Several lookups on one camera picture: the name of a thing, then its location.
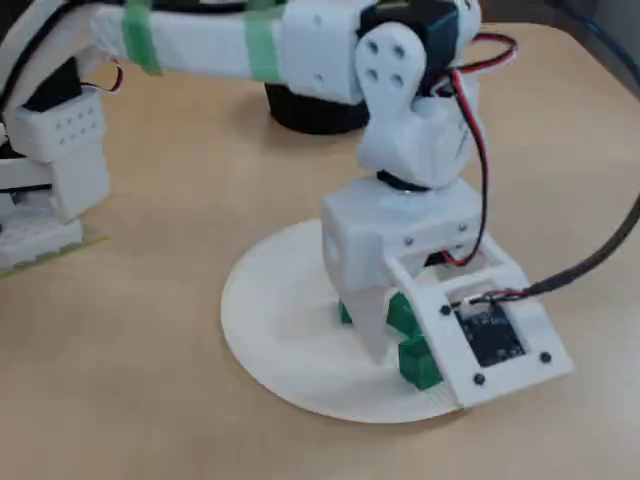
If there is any red black servo wire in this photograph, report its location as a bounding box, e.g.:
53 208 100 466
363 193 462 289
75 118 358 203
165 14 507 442
434 32 519 267
79 58 125 96

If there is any white paper plate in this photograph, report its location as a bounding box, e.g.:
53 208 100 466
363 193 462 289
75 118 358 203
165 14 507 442
219 215 501 425

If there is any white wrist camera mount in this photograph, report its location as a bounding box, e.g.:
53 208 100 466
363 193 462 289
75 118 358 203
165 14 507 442
387 244 575 407

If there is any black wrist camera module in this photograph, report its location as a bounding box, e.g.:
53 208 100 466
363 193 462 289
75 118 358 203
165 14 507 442
449 292 530 370

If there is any black cup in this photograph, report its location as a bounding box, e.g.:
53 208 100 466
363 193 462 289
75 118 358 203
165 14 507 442
263 82 374 135

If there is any thick black camera cable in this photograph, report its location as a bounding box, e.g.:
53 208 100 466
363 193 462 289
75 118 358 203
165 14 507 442
472 192 640 307

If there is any green tape strip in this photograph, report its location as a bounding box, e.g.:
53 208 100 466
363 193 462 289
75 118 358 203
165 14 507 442
243 0 290 85
121 0 165 77

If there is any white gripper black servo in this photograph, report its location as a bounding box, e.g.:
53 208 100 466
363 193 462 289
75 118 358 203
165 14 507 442
319 175 484 366

